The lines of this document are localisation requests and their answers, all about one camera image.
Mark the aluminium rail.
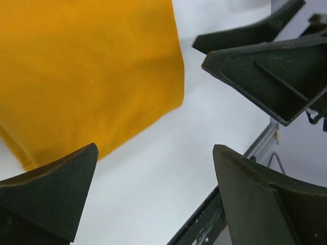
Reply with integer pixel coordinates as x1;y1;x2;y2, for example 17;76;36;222
244;122;279;166

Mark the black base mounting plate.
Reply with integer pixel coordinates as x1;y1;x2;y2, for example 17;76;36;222
168;187;227;245

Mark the orange t shirt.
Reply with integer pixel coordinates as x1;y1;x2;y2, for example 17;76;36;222
1;1;184;171

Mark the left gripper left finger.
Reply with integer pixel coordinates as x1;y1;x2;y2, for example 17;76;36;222
1;143;99;244

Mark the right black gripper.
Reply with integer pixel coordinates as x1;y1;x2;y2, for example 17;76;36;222
192;0;326;132

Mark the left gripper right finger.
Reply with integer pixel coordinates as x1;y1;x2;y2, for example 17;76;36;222
213;144;326;244

